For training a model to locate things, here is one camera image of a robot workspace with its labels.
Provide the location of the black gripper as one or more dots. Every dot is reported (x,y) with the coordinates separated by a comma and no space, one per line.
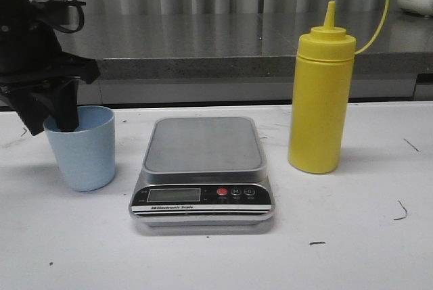
(38,78)

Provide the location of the light blue plastic cup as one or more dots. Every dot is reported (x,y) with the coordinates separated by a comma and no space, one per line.
(85,156)

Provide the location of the yellow squeeze bottle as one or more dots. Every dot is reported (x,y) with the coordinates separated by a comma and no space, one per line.
(323,72)

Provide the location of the silver electronic kitchen scale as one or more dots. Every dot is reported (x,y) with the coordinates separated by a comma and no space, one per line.
(204,174)

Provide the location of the grey stone counter shelf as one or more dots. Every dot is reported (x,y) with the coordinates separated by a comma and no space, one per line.
(173,60)

